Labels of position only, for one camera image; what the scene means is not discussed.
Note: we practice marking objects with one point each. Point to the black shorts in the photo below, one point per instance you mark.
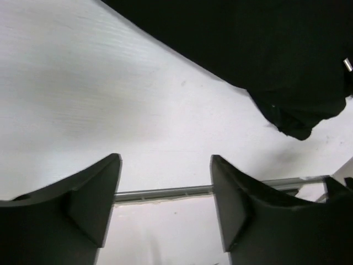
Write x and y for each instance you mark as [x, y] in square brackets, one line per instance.
[294, 58]

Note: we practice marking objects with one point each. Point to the aluminium front rail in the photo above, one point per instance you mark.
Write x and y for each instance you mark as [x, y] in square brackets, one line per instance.
[287, 185]

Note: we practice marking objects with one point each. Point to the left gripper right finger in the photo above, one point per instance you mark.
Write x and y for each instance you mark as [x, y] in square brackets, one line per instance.
[262, 225]

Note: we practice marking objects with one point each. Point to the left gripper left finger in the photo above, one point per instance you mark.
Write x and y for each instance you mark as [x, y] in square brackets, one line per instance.
[63, 223]

